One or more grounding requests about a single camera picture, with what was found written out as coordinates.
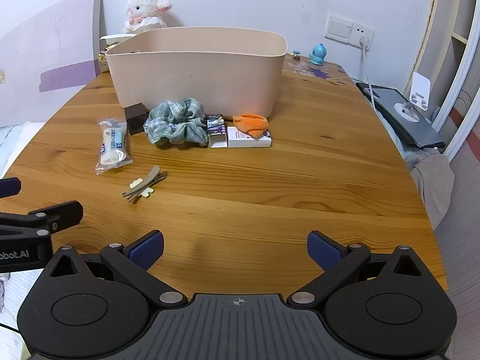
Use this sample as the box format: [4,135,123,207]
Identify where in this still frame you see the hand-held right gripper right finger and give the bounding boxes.
[286,230,429,310]

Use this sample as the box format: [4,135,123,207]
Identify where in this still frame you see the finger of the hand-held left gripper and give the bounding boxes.
[0,200,84,238]
[0,176,22,200]

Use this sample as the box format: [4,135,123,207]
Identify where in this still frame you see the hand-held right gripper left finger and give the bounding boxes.
[44,230,189,310]

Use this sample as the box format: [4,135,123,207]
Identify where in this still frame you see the white bedsheet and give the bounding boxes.
[0,119,46,181]

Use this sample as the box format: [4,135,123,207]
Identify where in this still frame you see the beige hair clip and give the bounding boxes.
[121,165,167,203]

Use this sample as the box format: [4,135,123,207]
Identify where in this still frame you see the white snack packet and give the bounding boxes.
[94,116,133,176]

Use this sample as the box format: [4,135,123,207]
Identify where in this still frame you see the small brown cube box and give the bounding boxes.
[124,102,148,136]

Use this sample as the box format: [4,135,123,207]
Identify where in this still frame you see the grey cloth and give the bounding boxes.
[406,148,457,232]

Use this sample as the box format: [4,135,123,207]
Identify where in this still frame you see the green plaid scrunchie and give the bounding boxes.
[143,97,210,146]

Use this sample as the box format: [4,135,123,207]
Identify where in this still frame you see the flat white box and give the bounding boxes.
[226,126,273,149]

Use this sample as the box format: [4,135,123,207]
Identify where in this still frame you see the small purple printed box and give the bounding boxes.
[206,114,228,149]

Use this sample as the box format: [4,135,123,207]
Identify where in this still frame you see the pink headboard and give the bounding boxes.
[0,0,104,128]

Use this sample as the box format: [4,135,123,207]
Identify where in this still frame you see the orange plush toy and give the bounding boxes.
[232,113,270,140]

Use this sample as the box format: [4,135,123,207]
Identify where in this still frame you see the grey laptop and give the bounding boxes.
[356,81,446,149]

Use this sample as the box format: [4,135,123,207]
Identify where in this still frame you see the purple flower patterned mat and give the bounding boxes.
[281,54,350,83]

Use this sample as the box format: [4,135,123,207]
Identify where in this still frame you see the pink plastic storage bin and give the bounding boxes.
[104,26,289,118]

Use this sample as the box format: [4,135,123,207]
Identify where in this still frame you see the white container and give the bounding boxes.
[99,32,136,52]

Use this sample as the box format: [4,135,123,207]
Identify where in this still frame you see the white phone stand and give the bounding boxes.
[393,73,432,123]

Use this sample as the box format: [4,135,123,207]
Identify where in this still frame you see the blue figurine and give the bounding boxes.
[309,43,327,65]

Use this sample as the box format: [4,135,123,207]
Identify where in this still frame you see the white plush lamb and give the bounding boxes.
[121,0,174,35]

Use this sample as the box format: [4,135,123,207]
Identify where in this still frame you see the white plug and cable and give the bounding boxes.
[358,35,382,112]

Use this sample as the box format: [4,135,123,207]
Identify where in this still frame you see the white wall socket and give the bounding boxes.
[350,22,375,52]

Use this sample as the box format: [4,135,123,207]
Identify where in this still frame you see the white wall switch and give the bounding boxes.
[324,13,354,42]

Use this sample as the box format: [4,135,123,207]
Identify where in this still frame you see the white cabinet frame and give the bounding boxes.
[406,0,480,166]

